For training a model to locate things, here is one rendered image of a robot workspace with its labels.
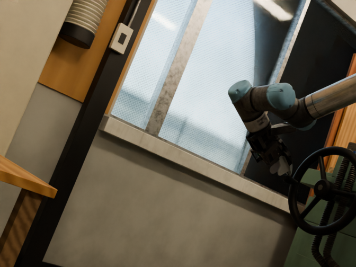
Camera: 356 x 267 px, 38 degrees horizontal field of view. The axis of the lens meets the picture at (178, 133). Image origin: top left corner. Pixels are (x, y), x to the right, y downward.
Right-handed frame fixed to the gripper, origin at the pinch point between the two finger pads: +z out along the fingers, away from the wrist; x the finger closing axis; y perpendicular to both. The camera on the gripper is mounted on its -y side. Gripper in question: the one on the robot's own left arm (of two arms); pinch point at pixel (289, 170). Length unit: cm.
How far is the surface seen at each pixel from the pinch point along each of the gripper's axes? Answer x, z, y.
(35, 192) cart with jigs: 0, -49, 66
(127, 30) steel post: -102, -47, -21
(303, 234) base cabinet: -6.9, 29.1, 3.1
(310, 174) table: -13.4, 18.2, -15.7
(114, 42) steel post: -101, -47, -12
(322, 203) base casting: -3.6, 22.7, -7.9
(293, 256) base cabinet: -7.6, 33.2, 10.4
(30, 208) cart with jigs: -2, -46, 69
